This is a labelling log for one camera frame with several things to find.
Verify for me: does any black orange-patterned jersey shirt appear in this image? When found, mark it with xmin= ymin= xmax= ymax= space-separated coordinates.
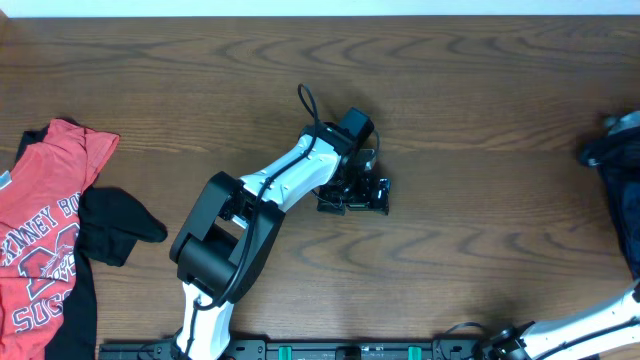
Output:
xmin=578 ymin=110 xmax=639 ymax=168

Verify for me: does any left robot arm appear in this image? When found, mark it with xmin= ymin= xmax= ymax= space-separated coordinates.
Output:
xmin=169 ymin=120 xmax=390 ymax=359

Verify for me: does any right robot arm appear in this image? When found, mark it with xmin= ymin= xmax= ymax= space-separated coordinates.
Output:
xmin=475 ymin=281 xmax=639 ymax=360

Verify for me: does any plain black garment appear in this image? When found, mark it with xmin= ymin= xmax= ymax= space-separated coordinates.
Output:
xmin=15 ymin=126 xmax=167 ymax=359

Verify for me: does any dark navy blue garment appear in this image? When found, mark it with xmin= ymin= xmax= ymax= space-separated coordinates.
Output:
xmin=598 ymin=165 xmax=639 ymax=279

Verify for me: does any red printed t-shirt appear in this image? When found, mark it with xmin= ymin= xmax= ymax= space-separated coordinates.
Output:
xmin=1 ymin=119 xmax=119 ymax=359

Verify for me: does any black mounting rail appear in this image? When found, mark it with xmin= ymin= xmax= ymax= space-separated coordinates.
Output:
xmin=98 ymin=338 xmax=601 ymax=360

